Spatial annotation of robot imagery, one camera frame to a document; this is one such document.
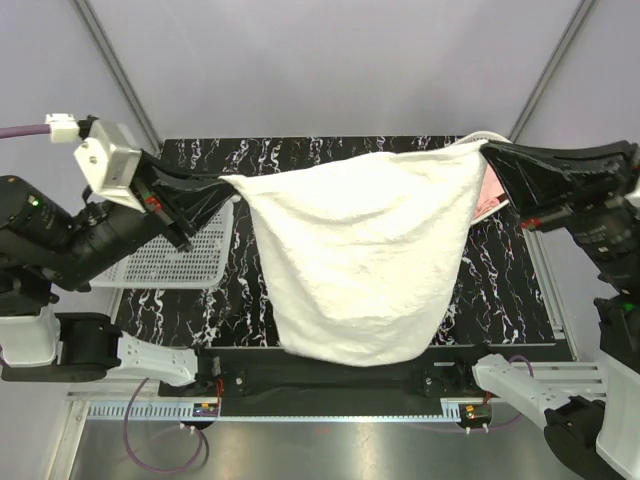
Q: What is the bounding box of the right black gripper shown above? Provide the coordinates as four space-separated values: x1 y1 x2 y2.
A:
480 132 640 290

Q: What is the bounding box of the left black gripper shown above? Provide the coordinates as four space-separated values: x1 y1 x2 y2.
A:
43 146 250 290

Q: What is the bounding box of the pink towel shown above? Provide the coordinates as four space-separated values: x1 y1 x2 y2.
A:
471 166 509 225

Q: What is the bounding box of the white towel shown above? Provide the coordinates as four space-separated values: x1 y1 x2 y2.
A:
227 143 486 367

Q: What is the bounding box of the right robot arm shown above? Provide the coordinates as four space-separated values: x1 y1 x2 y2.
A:
453 141 639 479

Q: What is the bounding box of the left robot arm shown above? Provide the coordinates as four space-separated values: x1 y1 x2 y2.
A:
1 154 236 396

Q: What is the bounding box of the right white plastic basket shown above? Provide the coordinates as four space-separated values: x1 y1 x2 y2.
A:
454 131 510 145

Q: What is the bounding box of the white plastic basket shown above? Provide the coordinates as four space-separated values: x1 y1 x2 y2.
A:
90 201 233 289
454 131 510 145

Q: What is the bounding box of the left white plastic basket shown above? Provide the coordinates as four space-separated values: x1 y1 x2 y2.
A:
90 201 233 289

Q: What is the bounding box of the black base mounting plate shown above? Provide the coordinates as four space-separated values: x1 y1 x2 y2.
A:
158 344 499 398

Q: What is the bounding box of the left small circuit board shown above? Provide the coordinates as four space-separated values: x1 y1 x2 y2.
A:
192 402 220 418

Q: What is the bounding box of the small circuit board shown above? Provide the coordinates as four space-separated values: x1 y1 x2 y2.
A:
464 403 492 420
192 402 220 418

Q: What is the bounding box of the right small circuit board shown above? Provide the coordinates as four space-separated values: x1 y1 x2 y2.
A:
464 403 492 420

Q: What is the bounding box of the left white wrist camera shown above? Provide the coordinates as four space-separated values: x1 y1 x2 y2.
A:
74 120 144 212

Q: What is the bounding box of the left aluminium frame post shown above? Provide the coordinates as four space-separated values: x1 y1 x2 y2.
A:
69 0 164 152

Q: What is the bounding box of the aluminium frame post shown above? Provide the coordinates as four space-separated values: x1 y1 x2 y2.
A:
508 0 599 141
69 0 164 152

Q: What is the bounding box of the right aluminium frame post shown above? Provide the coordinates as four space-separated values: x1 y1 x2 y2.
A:
508 0 599 141

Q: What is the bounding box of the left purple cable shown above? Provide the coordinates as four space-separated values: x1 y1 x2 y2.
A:
0 123 54 141

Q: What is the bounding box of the white slotted cable duct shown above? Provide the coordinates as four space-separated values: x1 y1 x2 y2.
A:
87 401 195 421

